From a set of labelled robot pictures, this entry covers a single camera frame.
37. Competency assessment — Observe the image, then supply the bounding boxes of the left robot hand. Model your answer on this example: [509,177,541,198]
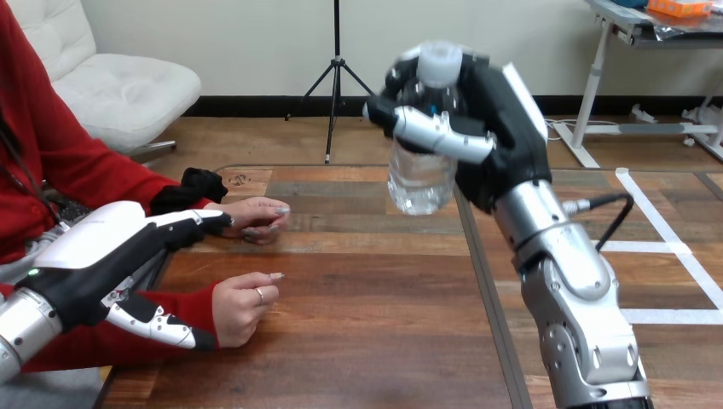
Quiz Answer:
[15,200,234,352]

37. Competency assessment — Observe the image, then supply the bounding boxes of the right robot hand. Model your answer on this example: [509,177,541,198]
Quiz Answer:
[362,43,554,214]

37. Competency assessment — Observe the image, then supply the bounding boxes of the person's hand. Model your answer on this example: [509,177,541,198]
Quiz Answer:
[211,271,286,350]
[204,195,292,247]

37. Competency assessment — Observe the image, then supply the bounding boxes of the clear water bottle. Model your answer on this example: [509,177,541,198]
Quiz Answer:
[386,39,466,217]

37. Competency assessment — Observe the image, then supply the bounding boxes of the person's forearm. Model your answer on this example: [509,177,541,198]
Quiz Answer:
[21,280,223,375]
[78,143,230,218]

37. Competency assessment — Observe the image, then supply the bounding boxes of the person's body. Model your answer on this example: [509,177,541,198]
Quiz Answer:
[0,0,123,409]

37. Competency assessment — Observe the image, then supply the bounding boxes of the white desk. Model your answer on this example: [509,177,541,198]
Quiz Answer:
[549,0,723,170]

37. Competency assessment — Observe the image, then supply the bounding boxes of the black tripod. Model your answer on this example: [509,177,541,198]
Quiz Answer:
[284,0,378,165]

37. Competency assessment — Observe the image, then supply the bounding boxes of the white cushioned chair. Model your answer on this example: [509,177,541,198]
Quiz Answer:
[5,0,203,164]

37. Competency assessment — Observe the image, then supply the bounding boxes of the orange thing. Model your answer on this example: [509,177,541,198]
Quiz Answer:
[645,0,716,19]

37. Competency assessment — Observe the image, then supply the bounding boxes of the black cable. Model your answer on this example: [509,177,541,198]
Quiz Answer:
[564,192,635,253]

